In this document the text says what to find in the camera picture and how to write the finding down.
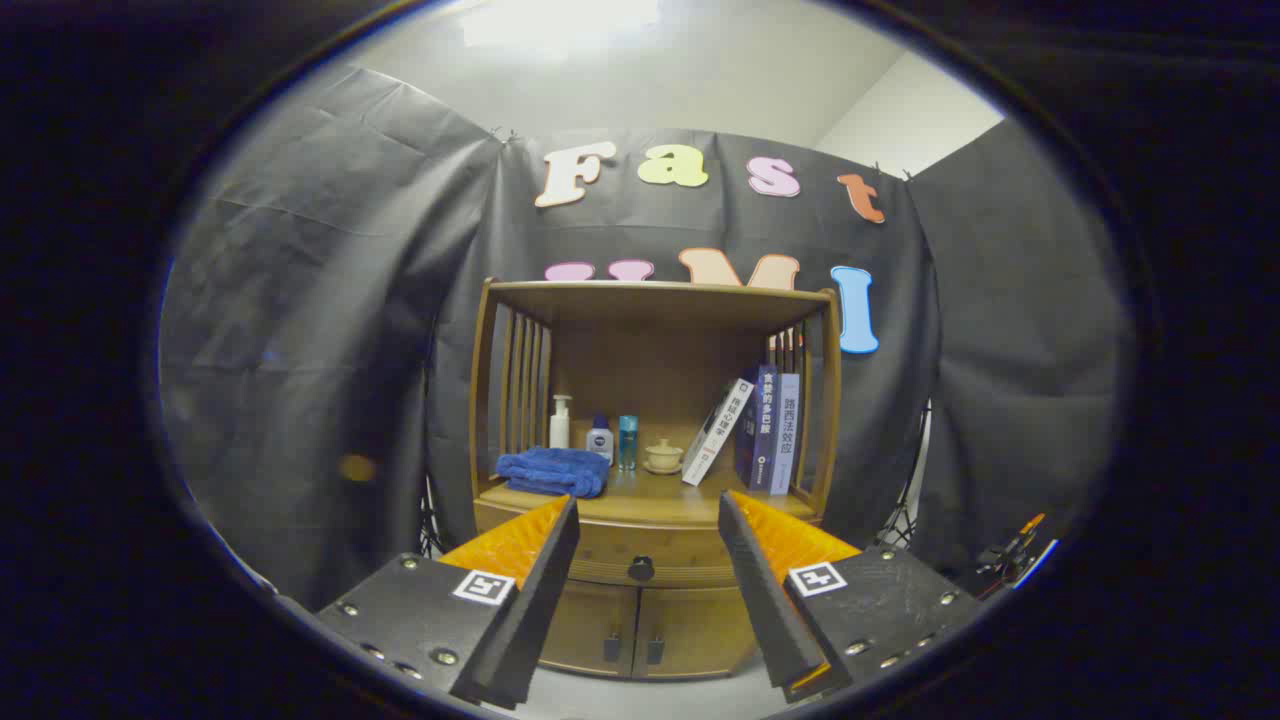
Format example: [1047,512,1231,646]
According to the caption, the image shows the black backdrop cloth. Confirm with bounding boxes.
[160,65,1136,611]

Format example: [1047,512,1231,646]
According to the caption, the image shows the dark blue book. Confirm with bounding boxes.
[735,364,779,492]

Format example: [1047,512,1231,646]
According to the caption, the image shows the blue folded towel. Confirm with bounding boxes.
[496,447,611,499]

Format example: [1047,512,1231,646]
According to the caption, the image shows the black equipment with orange part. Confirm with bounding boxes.
[975,512,1059,601]

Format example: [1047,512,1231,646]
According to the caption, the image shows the wooden cabinet door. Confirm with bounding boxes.
[632,585,757,680]
[538,580,639,677]

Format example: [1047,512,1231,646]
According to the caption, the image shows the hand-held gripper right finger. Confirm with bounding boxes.
[718,490,986,704]

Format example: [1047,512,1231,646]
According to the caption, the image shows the white book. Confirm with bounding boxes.
[682,377,756,487]

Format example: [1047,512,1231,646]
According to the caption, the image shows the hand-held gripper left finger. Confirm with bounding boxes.
[315,495,581,711]

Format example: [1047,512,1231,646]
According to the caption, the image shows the wooden drawer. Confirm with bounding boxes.
[473,497,827,589]

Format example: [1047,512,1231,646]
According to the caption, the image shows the black tripod stand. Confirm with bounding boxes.
[878,400,933,551]
[420,470,446,559]

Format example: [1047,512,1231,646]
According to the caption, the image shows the wooden countertop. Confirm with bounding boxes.
[476,462,829,528]

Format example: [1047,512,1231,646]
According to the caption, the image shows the wooden cabinet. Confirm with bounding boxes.
[468,278,843,681]

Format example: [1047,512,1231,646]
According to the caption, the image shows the pale lavender book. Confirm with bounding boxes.
[769,373,801,496]

